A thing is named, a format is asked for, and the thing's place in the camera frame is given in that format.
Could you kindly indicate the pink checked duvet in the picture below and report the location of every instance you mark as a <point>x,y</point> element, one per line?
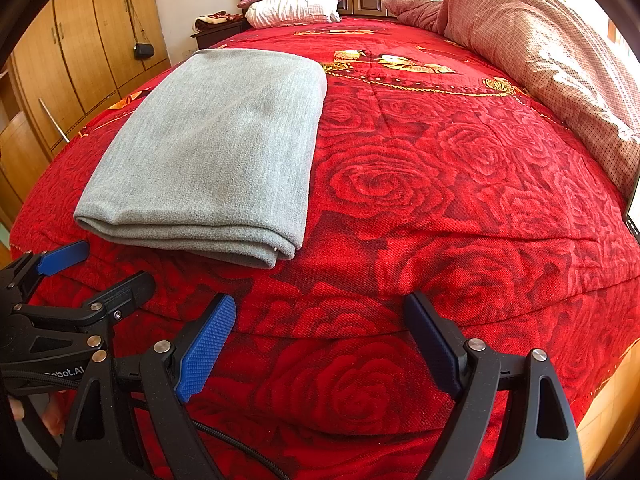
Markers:
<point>540,45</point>

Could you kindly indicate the light wooden wardrobe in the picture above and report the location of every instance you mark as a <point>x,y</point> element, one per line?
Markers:
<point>90,35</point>

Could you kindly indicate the dark wooden nightstand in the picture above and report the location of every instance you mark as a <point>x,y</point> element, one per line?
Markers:
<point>215,40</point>

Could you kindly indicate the red rose-print blanket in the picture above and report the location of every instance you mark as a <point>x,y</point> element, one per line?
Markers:
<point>425,185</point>

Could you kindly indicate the person's left hand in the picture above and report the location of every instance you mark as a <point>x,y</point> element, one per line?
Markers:
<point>52,417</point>

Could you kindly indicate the white checked pillow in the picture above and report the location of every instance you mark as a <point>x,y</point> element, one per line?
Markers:
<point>290,12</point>

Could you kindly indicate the brown patterned cloth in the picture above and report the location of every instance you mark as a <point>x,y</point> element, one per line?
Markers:
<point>215,20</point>

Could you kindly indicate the pink fuzzy pillow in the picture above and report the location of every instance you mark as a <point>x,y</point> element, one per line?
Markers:
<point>412,10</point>

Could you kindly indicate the small black shoulder bag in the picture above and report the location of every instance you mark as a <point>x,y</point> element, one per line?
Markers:
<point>144,50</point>

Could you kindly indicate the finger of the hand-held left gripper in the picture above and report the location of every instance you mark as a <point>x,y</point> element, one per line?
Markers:
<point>62,257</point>
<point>120,292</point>

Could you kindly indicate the grey pants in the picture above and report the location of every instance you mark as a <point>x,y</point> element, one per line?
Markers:
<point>215,150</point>

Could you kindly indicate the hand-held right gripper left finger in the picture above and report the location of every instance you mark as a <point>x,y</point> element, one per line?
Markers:
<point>207,350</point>

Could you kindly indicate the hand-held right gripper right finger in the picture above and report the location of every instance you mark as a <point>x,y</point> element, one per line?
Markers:
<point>435,345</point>

